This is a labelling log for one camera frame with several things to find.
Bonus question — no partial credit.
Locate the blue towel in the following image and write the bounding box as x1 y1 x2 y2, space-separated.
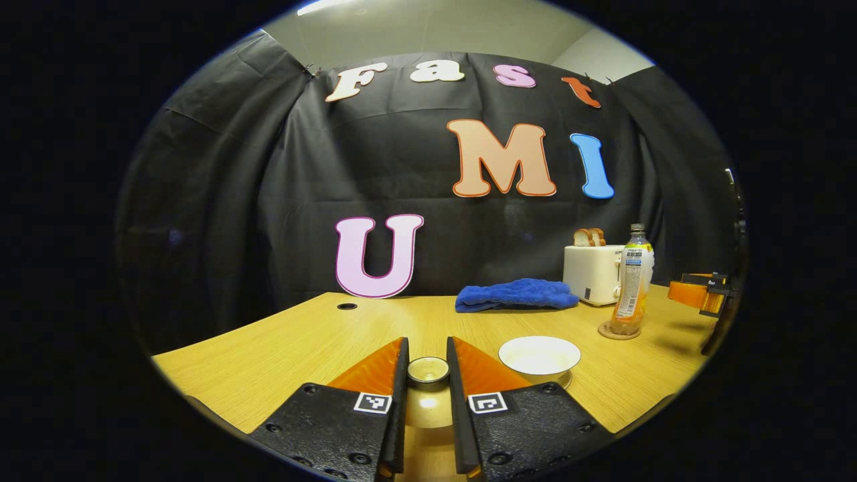
455 278 580 313

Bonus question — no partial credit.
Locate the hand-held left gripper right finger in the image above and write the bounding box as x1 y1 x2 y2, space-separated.
446 336 613 481

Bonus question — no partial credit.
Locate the clear plastic water bottle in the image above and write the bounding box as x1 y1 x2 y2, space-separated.
611 224 655 335

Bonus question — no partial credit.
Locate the white toaster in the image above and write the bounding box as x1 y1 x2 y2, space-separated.
563 244 627 307

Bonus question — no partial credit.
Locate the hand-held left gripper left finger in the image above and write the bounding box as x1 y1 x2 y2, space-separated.
248 337 410 481

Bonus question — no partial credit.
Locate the round brown coaster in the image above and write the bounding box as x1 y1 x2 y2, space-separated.
598 321 641 341

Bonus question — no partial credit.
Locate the beige teacup lid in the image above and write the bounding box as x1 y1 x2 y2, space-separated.
404 356 453 430

